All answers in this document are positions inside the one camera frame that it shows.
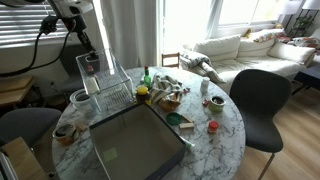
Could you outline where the green glass bottle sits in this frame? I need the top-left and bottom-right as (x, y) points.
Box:
(144, 66), (152, 89)

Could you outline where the green round lid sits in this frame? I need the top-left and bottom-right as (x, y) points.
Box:
(166, 112), (182, 125)

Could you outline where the grey chair behind table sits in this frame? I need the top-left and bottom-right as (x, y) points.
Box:
(51, 44), (86, 94)

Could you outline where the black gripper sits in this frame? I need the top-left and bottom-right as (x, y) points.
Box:
(62, 15), (98, 60)

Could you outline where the white pill bottle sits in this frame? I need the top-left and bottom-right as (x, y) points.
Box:
(200, 77), (210, 93)

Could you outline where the wooden side shelf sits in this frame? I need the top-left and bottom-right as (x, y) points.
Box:
(0, 76), (35, 107)

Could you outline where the small wooden block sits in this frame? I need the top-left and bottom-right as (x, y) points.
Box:
(179, 123), (194, 129)

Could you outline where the clear plastic cup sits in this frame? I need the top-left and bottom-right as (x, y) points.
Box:
(69, 89), (95, 115)

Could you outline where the folded grey blanket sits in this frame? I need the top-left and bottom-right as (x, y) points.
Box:
(179, 50), (225, 83)

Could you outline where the brown jar yellow lid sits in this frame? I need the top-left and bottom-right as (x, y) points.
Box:
(136, 86), (151, 104)

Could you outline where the dark grey dining chair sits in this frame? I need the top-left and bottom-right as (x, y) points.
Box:
(229, 69), (292, 180)

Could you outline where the black coffee table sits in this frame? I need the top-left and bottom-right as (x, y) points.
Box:
(292, 65), (320, 95)

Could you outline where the green tin can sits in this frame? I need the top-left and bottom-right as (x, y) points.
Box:
(208, 96), (226, 113)

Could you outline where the white small block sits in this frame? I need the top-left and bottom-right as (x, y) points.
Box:
(86, 77), (100, 94)

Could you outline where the wooden chair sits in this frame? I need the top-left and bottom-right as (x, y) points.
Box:
(161, 52), (180, 68)

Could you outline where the white green tube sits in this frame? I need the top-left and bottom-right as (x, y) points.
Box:
(180, 136), (195, 150)

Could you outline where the dark blue cardboard box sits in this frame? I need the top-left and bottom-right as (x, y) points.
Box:
(89, 104), (186, 180)

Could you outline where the white sofa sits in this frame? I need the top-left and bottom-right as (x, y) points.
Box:
(180, 34), (315, 93)

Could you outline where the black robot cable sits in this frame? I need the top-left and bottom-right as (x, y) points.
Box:
(0, 19), (73, 78)

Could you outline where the clear plastic box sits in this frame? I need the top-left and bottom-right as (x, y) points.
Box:
(76, 49), (134, 112)

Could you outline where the grey chair left front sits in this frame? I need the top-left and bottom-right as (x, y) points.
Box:
(0, 107), (62, 147)

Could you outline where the small red capped jar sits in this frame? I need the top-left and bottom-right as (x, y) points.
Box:
(208, 121), (219, 134)

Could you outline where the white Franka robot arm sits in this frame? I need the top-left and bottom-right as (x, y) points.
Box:
(0, 0), (98, 59)

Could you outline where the white curtain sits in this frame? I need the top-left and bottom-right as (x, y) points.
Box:
(100, 0), (161, 69)

